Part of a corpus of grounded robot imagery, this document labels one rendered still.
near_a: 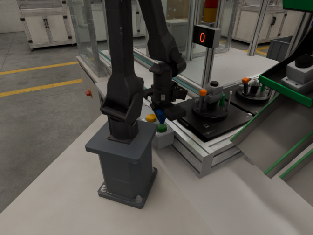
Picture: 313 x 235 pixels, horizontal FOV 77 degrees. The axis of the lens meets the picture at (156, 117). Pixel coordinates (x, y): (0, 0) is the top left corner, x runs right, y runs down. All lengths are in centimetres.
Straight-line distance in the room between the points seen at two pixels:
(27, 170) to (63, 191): 147
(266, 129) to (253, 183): 20
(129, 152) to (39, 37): 549
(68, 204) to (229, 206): 46
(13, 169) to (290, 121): 212
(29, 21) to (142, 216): 550
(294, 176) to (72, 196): 60
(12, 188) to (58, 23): 445
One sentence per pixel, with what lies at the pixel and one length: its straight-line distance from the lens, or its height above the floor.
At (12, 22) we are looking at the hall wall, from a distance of 866.
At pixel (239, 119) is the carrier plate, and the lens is 80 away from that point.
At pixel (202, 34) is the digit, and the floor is 121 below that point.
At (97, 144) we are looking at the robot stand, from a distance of 52.
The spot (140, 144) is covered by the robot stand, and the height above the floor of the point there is 106.
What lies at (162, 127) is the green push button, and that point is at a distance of 70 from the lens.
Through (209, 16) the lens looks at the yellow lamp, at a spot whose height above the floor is 128.
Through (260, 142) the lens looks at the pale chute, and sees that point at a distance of 62.
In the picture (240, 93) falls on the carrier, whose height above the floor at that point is 99.
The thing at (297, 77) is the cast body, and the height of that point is 124.
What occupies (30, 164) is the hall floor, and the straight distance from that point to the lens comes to 222.
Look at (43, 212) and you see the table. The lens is 69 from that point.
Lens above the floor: 139
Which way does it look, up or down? 34 degrees down
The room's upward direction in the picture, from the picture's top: straight up
